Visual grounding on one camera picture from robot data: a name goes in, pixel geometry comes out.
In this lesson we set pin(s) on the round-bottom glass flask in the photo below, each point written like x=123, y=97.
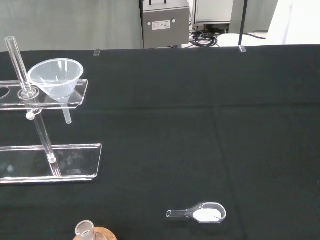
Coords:
x=85, y=228

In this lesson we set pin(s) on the glass weighing funnel with powder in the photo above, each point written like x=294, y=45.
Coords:
x=207, y=215

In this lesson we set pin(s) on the black bench cloth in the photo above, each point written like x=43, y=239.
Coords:
x=175, y=125

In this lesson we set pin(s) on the black pole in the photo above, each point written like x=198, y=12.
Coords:
x=243, y=22

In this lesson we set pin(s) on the grey metal cabinet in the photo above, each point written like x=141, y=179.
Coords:
x=165, y=35

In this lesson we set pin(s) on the white metal cabinet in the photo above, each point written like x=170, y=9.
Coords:
x=212, y=10

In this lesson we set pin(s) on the clear cloth clip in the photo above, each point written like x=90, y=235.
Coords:
x=242, y=49
x=96, y=52

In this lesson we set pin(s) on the clear acrylic funnel stand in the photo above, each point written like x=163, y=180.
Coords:
x=75, y=162

